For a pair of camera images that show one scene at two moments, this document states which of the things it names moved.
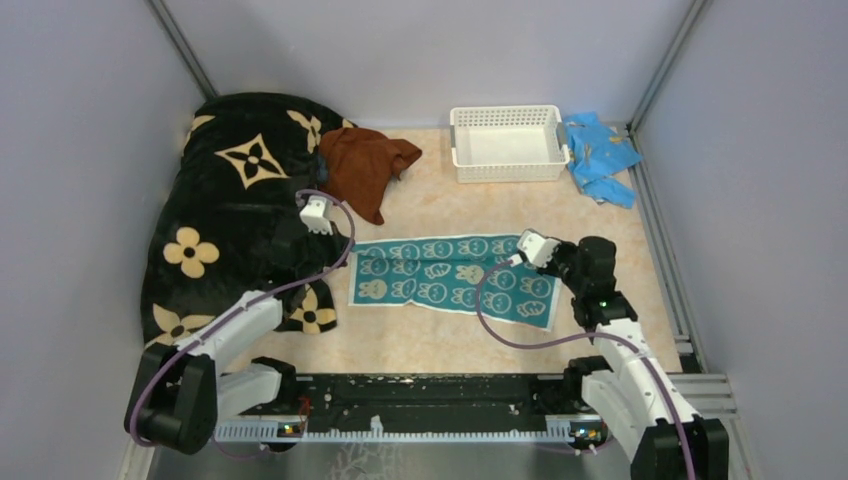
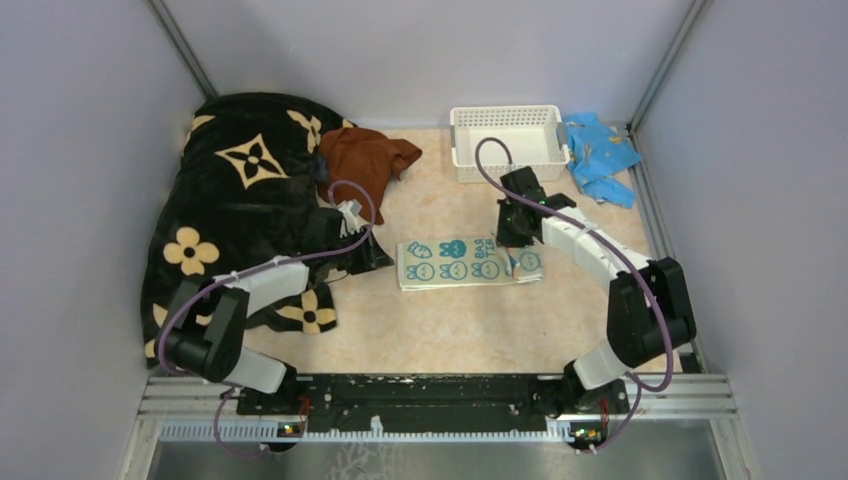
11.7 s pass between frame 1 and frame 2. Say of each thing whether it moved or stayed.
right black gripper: moved
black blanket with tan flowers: stayed
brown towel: stayed
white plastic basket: stayed
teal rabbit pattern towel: moved
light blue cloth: stayed
